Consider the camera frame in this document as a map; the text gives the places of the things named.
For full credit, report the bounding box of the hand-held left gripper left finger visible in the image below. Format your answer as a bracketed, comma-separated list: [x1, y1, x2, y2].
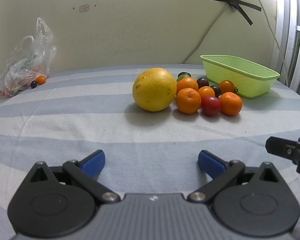
[25, 149, 120, 204]

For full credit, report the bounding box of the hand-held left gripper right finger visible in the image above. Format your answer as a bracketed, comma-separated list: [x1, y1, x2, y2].
[187, 149, 288, 204]

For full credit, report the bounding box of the red cherry tomato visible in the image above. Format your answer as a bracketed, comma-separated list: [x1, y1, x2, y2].
[201, 96, 221, 117]

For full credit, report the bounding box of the orange tangerine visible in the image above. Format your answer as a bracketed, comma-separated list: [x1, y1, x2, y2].
[176, 77, 199, 93]
[219, 92, 242, 116]
[176, 88, 202, 114]

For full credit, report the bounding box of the light green plastic basket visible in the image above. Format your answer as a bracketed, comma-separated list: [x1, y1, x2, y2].
[200, 54, 281, 99]

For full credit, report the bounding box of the green cherry tomato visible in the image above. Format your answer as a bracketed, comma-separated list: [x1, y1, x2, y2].
[177, 72, 192, 82]

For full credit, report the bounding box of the large yellow grapefruit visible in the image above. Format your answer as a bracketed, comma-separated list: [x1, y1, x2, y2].
[132, 67, 177, 112]

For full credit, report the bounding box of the blue white striped bed sheet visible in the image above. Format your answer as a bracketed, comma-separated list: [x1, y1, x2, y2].
[0, 64, 300, 240]

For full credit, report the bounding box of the clear plastic bag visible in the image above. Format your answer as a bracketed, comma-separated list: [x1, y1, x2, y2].
[0, 17, 57, 100]

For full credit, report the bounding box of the black tape cross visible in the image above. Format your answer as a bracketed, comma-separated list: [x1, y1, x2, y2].
[210, 0, 262, 26]

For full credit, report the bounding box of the white cable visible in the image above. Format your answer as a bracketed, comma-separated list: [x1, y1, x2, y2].
[248, 0, 290, 86]
[181, 0, 238, 65]

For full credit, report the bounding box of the white window frame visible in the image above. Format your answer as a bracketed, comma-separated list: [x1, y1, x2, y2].
[270, 0, 300, 90]

